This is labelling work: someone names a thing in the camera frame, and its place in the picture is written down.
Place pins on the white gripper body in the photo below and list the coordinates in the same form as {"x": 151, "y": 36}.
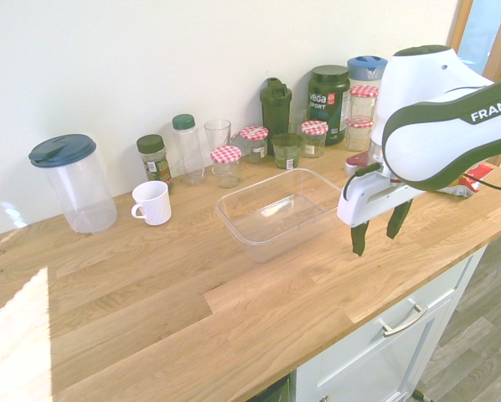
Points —
{"x": 368, "y": 199}

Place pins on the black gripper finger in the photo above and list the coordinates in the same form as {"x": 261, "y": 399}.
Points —
{"x": 358, "y": 240}
{"x": 398, "y": 221}

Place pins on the red chip bag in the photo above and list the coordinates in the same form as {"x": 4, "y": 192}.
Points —
{"x": 472, "y": 179}

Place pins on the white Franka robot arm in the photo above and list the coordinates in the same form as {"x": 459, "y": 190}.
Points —
{"x": 426, "y": 125}

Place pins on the clear plastic rectangular container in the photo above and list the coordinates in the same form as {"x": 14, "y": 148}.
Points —
{"x": 275, "y": 213}

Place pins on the red and white kitchen tool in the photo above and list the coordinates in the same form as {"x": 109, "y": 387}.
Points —
{"x": 357, "y": 161}

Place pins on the glass jar red checked lid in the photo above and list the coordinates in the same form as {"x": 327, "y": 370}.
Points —
{"x": 254, "y": 146}
{"x": 313, "y": 140}
{"x": 226, "y": 167}
{"x": 363, "y": 104}
{"x": 358, "y": 135}

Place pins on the small green lidded tub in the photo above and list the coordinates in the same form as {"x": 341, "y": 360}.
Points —
{"x": 286, "y": 151}

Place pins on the white cabinet drawer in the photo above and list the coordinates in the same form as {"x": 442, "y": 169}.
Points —
{"x": 384, "y": 335}

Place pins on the dark green protein powder tub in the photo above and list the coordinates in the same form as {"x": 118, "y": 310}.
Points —
{"x": 328, "y": 104}

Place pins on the dark green shaker bottle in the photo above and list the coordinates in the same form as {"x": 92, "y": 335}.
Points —
{"x": 275, "y": 113}

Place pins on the translucent canister with blue lid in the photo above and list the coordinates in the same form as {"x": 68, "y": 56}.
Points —
{"x": 365, "y": 69}

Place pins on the clear drinking glass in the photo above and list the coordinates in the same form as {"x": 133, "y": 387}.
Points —
{"x": 218, "y": 134}

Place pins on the clear bottle with green lid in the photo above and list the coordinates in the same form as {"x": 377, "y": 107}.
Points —
{"x": 187, "y": 151}

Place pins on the white ceramic mug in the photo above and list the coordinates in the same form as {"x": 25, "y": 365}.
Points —
{"x": 152, "y": 203}

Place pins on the spice jar with dark lid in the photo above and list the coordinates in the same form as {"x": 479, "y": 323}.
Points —
{"x": 155, "y": 163}

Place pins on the clear pitcher with blue lid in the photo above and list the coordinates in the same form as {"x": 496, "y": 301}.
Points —
{"x": 81, "y": 184}

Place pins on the wooden door frame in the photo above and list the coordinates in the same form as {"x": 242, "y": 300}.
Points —
{"x": 491, "y": 46}

